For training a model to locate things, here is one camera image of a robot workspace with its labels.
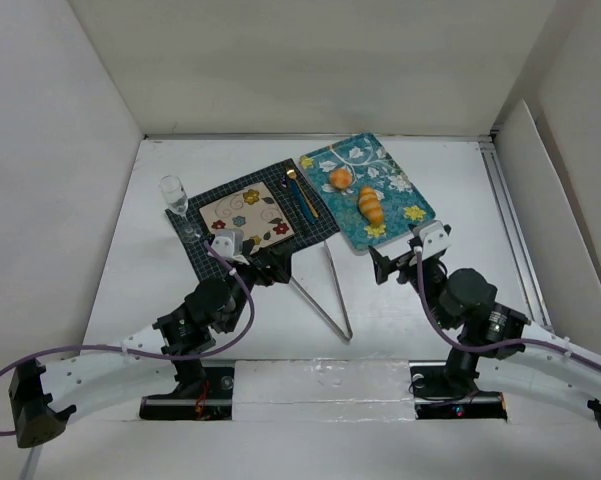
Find aluminium frame rail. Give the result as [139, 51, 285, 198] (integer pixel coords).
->
[478, 136, 554, 332]

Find teal floral tray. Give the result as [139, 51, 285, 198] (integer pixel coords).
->
[299, 133, 435, 252]

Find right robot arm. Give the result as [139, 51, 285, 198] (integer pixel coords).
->
[369, 221, 601, 430]

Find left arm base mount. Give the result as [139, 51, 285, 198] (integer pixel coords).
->
[139, 362, 235, 422]

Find metal tongs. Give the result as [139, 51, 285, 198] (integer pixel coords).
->
[289, 241, 354, 344]

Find dark metallic spoon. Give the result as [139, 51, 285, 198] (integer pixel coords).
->
[280, 175, 309, 223]

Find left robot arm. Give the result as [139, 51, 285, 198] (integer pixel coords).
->
[9, 239, 292, 449]

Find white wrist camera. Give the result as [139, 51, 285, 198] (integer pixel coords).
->
[208, 229, 249, 265]
[413, 220, 451, 260]

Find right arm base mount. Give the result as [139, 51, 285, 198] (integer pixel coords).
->
[408, 361, 508, 421]

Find striped orange bread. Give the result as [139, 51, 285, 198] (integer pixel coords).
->
[358, 186, 384, 226]

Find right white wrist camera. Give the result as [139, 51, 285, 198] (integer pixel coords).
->
[413, 220, 451, 260]

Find round orange bread roll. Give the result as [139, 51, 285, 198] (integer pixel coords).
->
[329, 168, 353, 190]

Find dark checked placemat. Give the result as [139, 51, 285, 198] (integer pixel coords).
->
[165, 159, 339, 281]

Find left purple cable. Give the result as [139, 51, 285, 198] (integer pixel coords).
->
[0, 240, 255, 436]

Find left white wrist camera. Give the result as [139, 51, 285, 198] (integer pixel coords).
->
[208, 229, 249, 265]

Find square floral ceramic plate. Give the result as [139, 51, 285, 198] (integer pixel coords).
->
[199, 182, 295, 255]

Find blue knife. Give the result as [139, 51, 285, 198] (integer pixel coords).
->
[289, 179, 316, 225]

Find clear wine glass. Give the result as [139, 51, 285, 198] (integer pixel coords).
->
[159, 175, 202, 241]

